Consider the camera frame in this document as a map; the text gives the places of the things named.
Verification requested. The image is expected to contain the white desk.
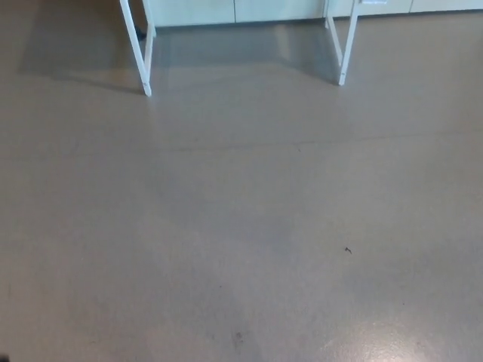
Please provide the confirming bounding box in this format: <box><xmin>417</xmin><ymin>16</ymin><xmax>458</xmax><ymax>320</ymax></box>
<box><xmin>119</xmin><ymin>0</ymin><xmax>363</xmax><ymax>97</ymax></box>

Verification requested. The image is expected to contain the white cabinet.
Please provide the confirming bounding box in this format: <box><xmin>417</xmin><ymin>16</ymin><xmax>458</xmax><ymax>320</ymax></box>
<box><xmin>145</xmin><ymin>0</ymin><xmax>483</xmax><ymax>28</ymax></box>

